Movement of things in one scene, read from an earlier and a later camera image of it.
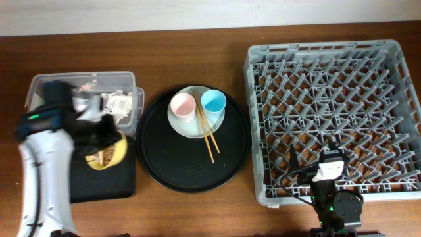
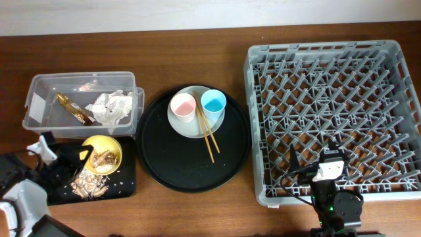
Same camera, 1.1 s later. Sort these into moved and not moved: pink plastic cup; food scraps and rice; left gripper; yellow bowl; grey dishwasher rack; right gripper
Moved: yellow bowl; left gripper; food scraps and rice
Not moved: right gripper; grey dishwasher rack; pink plastic cup
